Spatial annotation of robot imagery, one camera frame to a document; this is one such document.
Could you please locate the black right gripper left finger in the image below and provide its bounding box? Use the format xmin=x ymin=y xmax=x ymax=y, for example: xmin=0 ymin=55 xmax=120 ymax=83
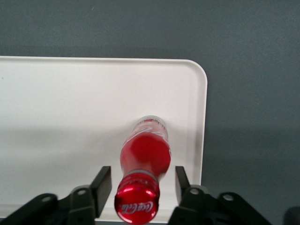
xmin=0 ymin=165 xmax=113 ymax=225

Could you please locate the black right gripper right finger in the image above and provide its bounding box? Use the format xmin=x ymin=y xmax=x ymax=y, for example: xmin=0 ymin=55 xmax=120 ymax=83
xmin=167 ymin=165 xmax=274 ymax=225

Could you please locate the red coke bottle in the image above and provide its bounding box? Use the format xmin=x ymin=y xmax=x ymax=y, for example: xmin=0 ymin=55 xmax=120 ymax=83
xmin=114 ymin=114 xmax=173 ymax=225

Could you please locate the beige plastic tray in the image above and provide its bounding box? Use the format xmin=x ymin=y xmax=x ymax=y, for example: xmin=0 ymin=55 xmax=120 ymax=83
xmin=0 ymin=55 xmax=208 ymax=223

